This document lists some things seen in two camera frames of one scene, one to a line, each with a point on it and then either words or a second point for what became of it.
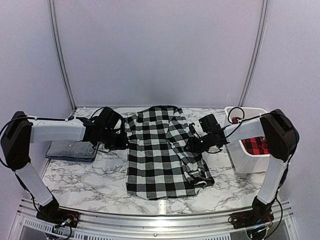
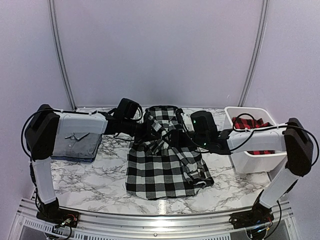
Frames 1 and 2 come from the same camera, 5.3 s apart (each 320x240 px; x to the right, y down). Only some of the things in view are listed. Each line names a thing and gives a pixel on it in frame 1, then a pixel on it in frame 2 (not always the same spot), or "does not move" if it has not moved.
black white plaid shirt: x=161 y=163 does not move
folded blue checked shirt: x=71 y=159 does not move
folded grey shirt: x=72 y=148 does not move
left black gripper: x=121 y=144 → x=146 y=135
